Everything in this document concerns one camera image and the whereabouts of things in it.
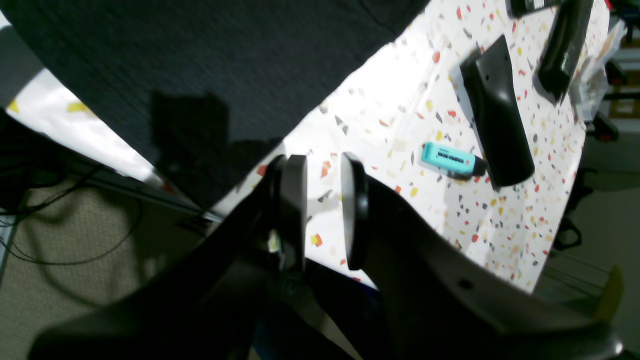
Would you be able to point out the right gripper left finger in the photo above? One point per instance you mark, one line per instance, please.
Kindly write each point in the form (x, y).
(204, 306)

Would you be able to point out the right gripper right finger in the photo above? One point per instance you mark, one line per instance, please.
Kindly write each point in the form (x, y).
(439, 304)

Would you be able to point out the black T-shirt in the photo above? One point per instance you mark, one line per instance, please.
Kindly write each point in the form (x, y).
(205, 89)

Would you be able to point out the turquoise highlighter pen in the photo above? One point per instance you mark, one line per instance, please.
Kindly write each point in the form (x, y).
(456, 162)

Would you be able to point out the black remote control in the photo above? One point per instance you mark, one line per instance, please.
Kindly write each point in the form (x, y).
(520, 8)

